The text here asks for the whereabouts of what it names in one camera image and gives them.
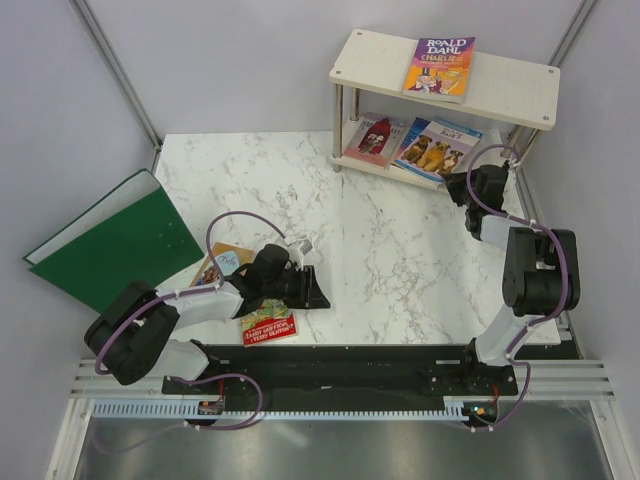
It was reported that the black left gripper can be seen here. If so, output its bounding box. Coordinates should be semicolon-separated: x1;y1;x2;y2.
263;265;330;310

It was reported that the red 13-Storey Treehouse book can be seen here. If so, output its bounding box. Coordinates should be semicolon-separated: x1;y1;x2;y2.
241;300;298;347

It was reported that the Why Do Dogs Bark book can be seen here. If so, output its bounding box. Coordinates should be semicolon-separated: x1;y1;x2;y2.
394;118;483;183

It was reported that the orange Charlie portrait book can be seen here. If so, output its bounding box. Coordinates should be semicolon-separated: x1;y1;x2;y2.
190;242;255;287

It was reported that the Charlie Chocolate Factory book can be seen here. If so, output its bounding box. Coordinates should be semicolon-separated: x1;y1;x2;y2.
402;37;476;104

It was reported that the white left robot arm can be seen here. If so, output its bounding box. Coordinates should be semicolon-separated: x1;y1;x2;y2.
84;239;331;393

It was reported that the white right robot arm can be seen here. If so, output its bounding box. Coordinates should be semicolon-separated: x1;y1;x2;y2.
444;165;581;394

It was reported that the white two-tier shelf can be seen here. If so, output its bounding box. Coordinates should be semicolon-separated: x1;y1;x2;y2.
328;28;562;191

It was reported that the red house cover book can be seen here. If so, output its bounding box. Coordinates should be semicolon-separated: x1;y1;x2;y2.
344;113;406;168

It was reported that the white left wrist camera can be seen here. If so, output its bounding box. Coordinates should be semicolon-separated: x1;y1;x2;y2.
287;238;312;268

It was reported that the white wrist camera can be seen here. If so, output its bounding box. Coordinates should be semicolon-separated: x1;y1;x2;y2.
287;238;312;268
502;158;522;172

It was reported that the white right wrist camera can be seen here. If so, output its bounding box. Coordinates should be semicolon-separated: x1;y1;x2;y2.
502;158;522;172

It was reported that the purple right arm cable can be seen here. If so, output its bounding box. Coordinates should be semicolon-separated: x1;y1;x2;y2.
452;144;571;432

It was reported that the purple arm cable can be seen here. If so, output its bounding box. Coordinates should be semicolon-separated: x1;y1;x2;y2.
92;211;265;454
452;144;571;432

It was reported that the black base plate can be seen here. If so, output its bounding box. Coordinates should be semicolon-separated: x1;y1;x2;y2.
162;345;518;411

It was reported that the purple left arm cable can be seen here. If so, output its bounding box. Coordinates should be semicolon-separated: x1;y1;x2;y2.
92;211;265;454

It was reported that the white slotted cable duct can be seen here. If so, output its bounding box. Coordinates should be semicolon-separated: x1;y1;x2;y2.
92;398;497;421

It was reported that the green ring binder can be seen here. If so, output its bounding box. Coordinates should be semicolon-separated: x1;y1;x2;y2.
23;169;204;313

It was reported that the aluminium rail frame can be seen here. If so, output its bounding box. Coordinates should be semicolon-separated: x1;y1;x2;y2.
70;359;615;401

